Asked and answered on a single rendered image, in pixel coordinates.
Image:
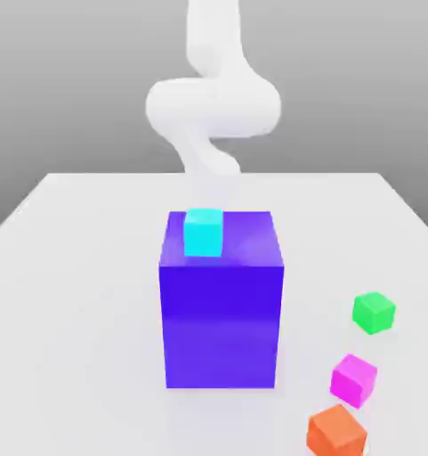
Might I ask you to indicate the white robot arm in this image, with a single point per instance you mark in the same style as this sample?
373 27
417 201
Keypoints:
213 107

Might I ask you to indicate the small cyan cube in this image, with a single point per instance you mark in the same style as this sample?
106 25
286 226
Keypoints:
203 235

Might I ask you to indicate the small green cube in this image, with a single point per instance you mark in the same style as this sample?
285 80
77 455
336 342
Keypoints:
373 313

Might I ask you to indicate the small magenta cube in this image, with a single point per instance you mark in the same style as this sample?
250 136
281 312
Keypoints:
352 381

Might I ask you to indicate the small orange cube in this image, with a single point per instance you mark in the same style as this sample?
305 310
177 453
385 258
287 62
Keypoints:
334 433

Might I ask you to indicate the large purple box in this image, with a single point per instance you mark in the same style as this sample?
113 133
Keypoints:
220 320

